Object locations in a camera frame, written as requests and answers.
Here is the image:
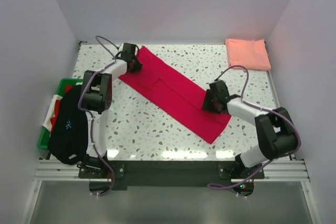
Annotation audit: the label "crimson red t-shirt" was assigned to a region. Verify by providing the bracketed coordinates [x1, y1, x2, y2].
[119, 47, 231, 144]

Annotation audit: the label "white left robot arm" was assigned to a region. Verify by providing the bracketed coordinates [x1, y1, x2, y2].
[78, 43, 142, 158]

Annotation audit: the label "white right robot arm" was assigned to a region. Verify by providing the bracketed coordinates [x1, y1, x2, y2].
[202, 79, 301, 178]

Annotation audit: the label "folded salmon pink t-shirt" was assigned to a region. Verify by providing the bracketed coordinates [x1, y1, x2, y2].
[225, 39, 271, 71]

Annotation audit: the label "green plastic bin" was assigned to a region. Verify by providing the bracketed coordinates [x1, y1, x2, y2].
[38, 78, 82, 150]

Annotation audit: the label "red and white t-shirt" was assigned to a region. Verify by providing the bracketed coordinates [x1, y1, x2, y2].
[43, 94, 63, 133]

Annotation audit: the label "black t-shirt with logo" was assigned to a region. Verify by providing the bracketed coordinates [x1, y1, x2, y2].
[48, 85, 88, 165]

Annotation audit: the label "aluminium frame rail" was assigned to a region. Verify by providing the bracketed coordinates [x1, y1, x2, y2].
[34, 160, 310, 183]

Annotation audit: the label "black mounting base plate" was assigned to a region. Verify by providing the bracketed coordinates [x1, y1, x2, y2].
[77, 157, 265, 195]

